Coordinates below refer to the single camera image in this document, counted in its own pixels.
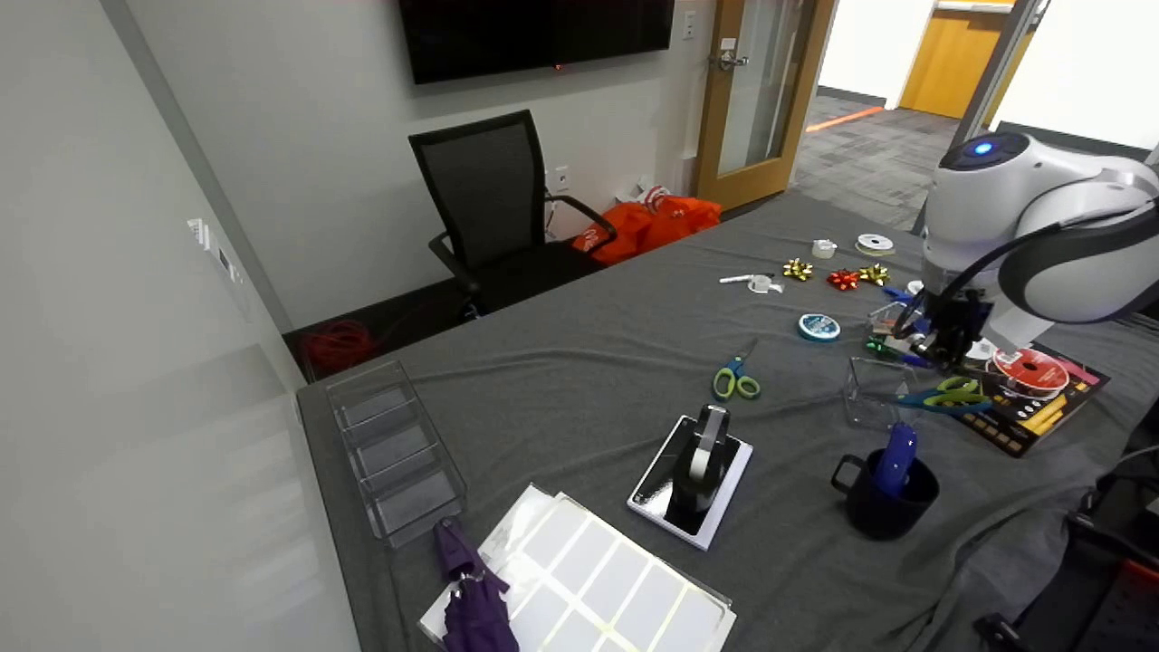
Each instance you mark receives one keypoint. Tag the black mesh office chair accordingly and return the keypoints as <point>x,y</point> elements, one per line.
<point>483,181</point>

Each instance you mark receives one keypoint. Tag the clear container with small items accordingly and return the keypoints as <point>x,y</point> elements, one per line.
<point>888,331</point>

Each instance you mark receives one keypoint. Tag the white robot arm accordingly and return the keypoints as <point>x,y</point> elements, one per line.
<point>1002,192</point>

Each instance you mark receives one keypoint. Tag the gold gift bow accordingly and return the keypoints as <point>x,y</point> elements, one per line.
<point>875,273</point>

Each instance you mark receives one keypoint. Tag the white bordered black tray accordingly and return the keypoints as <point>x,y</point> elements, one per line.
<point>672,497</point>

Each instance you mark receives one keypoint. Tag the white ribbon piece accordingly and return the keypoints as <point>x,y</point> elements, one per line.
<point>751,284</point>

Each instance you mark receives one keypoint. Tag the small white tape roll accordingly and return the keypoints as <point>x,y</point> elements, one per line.
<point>822,246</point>

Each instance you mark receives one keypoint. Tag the flat white ribbon roll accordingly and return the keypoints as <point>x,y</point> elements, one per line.
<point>876,243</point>

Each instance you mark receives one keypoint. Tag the orange bag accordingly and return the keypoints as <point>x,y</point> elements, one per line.
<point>653,223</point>

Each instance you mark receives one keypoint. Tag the black orange flat package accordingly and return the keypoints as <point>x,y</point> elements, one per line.
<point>1046,419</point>

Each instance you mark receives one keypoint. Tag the white wall fixture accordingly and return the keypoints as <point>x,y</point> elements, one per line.
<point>200,232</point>

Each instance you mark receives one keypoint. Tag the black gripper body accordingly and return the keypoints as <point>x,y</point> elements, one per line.
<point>964,321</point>

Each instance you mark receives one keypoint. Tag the light blue tape roll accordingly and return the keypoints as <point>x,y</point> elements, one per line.
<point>821,328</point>

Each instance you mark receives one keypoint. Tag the black equipment stand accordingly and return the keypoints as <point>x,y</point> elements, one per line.
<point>1110,565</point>

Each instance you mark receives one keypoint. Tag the black wall television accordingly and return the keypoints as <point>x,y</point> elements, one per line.
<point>530,31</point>

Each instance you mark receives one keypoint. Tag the grey metal pole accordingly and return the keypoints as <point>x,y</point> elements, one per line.
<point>1002,66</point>

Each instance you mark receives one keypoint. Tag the blue object in mug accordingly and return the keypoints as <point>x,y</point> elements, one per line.
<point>897,459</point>

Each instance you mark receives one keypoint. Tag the clear plastic organizer tray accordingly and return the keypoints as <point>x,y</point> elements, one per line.
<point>392,454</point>

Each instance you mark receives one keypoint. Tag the white grid tray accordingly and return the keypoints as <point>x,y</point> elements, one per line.
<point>602,583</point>

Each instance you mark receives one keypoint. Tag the empty clear plastic container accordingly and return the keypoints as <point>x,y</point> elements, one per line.
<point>871,397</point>

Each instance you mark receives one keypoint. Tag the purple glove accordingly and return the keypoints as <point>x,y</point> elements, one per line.
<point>470,602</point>

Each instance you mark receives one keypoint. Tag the yellow gift bow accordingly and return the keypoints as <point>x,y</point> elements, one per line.
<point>795,268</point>

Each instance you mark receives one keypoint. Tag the yellow wooden door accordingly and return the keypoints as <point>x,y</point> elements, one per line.
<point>945,60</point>

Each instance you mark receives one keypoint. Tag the black mug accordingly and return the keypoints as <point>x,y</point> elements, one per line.
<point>888,509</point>

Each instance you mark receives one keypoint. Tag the red gift bow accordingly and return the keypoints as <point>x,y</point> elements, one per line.
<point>842,281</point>

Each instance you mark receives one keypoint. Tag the wooden door with glass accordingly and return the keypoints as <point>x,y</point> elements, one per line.
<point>711,119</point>

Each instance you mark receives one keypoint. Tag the dark blue pen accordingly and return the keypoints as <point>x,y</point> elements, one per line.
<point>897,294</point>

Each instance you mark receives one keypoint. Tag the large white tape roll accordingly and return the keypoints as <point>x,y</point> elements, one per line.
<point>981,351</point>

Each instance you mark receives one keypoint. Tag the grey tablecloth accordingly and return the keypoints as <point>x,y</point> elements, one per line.
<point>582,398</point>

